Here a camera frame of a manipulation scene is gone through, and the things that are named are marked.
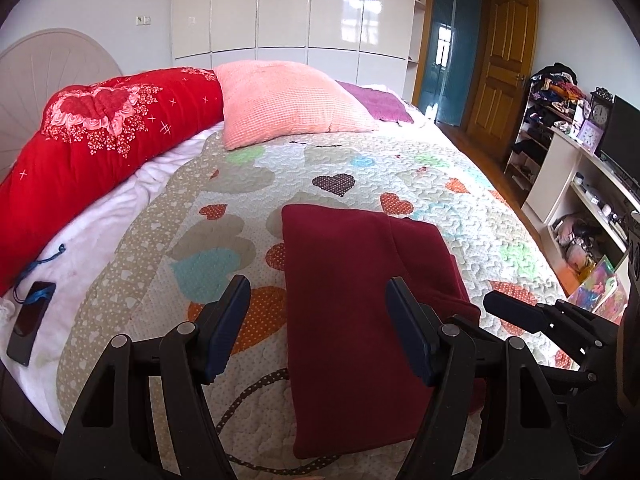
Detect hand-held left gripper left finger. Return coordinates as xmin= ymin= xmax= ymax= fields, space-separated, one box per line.
xmin=54 ymin=275 xmax=252 ymax=480

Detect open shelf rack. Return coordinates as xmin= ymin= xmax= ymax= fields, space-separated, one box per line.
xmin=502 ymin=72 xmax=591 ymax=193

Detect lilac square clock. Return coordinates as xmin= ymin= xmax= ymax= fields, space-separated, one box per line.
xmin=577 ymin=120 xmax=607 ymax=153

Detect pink pillow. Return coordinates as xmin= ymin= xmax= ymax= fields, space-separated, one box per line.
xmin=214 ymin=60 xmax=381 ymax=151

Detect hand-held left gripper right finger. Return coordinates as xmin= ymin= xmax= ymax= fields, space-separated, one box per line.
xmin=385 ymin=276 xmax=583 ymax=480

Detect white glossy wardrobe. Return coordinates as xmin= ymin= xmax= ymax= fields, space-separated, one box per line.
xmin=171 ymin=0 xmax=428 ymax=103

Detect beige rounded headboard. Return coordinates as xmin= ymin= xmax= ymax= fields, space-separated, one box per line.
xmin=0 ymin=29 xmax=124 ymax=181

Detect white cabinet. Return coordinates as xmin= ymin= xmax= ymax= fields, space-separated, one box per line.
xmin=521 ymin=125 xmax=640 ymax=301

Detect pink plush toy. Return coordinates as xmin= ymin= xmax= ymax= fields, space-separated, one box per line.
xmin=552 ymin=212 xmax=598 ymax=271

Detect wooden door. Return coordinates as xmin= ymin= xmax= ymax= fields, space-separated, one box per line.
xmin=467 ymin=0 xmax=540 ymax=153

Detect blue glass door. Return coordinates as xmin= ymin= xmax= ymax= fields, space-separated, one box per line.
xmin=412 ymin=0 xmax=493 ymax=128

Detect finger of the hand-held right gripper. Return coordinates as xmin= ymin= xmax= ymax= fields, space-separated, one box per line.
xmin=537 ymin=360 xmax=597 ymax=392
xmin=482 ymin=290 xmax=618 ymax=361

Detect pale pink bed sheet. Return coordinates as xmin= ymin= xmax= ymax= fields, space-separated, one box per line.
xmin=0 ymin=122 xmax=223 ymax=428

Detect dark red garment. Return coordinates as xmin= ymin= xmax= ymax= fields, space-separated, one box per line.
xmin=281 ymin=203 xmax=487 ymax=461

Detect colourful printed bag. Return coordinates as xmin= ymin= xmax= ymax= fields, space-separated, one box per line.
xmin=567 ymin=255 xmax=631 ymax=321

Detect dark ornate table clock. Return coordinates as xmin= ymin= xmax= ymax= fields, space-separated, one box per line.
xmin=589 ymin=87 xmax=615 ymax=128

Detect heart patterned quilted bedspread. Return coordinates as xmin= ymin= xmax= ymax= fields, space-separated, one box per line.
xmin=56 ymin=127 xmax=581 ymax=480

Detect red floral quilt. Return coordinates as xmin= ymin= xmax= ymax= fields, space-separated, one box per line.
xmin=0 ymin=66 xmax=226 ymax=296

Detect black smartphone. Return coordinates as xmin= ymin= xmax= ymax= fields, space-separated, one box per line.
xmin=7 ymin=281 xmax=57 ymax=367

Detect purple cushion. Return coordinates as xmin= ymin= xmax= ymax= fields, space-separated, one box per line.
xmin=336 ymin=80 xmax=416 ymax=125

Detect pile of clothes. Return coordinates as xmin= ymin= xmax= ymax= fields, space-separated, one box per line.
xmin=530 ymin=62 xmax=588 ymax=106

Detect black television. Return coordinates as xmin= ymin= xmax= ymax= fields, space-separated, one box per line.
xmin=599 ymin=94 xmax=640 ymax=186

